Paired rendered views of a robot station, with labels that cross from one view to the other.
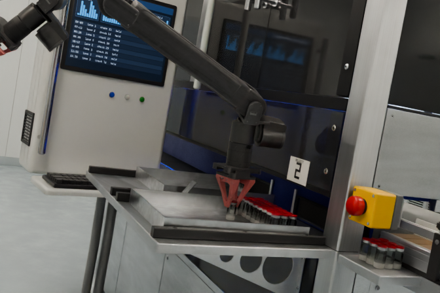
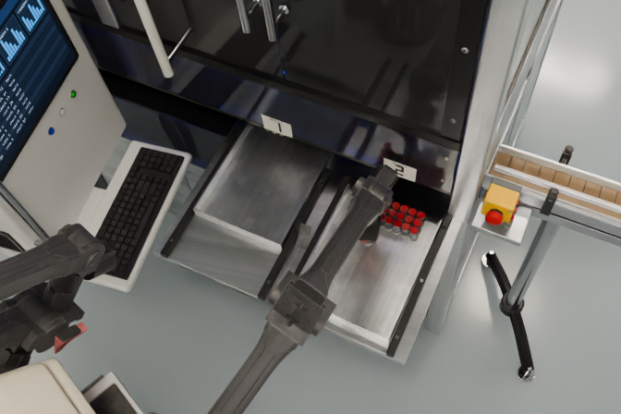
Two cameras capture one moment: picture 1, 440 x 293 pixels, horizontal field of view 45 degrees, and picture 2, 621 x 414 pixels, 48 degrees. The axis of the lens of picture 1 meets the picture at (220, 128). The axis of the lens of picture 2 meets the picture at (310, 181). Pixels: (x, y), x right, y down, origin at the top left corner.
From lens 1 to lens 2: 154 cm
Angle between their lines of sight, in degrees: 61
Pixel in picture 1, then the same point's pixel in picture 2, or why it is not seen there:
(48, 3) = (93, 264)
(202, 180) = (237, 148)
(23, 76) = not seen: outside the picture
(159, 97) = (82, 68)
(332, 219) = (459, 207)
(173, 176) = (218, 176)
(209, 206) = (328, 230)
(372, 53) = (492, 126)
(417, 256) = (528, 199)
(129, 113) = (73, 119)
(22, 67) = not seen: outside the picture
